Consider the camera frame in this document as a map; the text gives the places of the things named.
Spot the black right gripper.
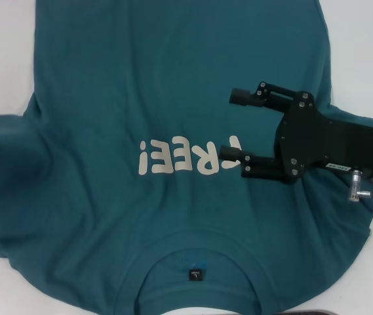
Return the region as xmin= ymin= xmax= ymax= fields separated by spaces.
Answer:
xmin=220 ymin=80 xmax=373 ymax=185

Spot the teal T-shirt with FREE print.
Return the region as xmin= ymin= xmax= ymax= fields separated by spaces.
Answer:
xmin=0 ymin=0 xmax=373 ymax=315

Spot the silver connector on right gripper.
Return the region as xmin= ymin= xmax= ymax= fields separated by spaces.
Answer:
xmin=348 ymin=168 xmax=373 ymax=202

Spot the dark robot torso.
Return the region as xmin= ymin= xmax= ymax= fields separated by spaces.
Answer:
xmin=277 ymin=310 xmax=334 ymax=315

